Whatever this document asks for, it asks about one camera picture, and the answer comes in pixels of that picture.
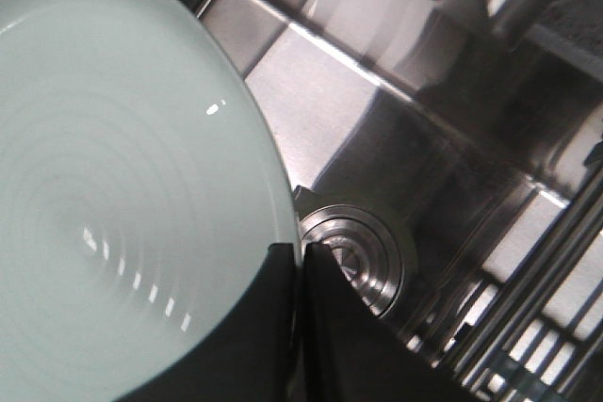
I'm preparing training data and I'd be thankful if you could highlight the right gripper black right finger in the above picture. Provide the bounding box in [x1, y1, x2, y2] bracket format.
[303, 243, 452, 401]

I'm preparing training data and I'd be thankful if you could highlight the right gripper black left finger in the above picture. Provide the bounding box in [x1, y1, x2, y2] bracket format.
[120, 243, 298, 401]

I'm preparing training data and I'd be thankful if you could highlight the light green round plate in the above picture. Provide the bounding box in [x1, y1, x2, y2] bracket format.
[1, 0, 298, 401]

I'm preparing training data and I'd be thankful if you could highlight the grey-blue dish drying rack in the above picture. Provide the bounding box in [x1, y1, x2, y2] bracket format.
[424, 156, 602, 401]

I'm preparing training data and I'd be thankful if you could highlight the steel sink drain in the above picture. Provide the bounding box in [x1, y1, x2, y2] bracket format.
[293, 185, 418, 318]

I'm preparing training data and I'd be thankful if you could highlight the stainless steel sink basin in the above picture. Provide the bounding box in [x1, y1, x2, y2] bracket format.
[112, 0, 603, 402]

